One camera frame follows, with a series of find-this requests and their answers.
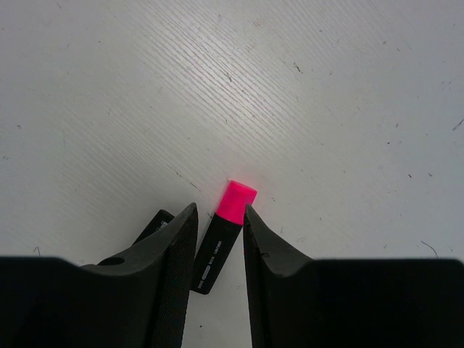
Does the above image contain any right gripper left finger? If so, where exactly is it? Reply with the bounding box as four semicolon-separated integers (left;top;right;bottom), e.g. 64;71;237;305
1;204;198;347

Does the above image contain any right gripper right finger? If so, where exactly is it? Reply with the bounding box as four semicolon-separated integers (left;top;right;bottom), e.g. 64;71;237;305
243;207;463;347

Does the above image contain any pink capped black highlighter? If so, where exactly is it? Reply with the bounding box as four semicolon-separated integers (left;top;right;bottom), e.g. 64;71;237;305
191;181;257;294

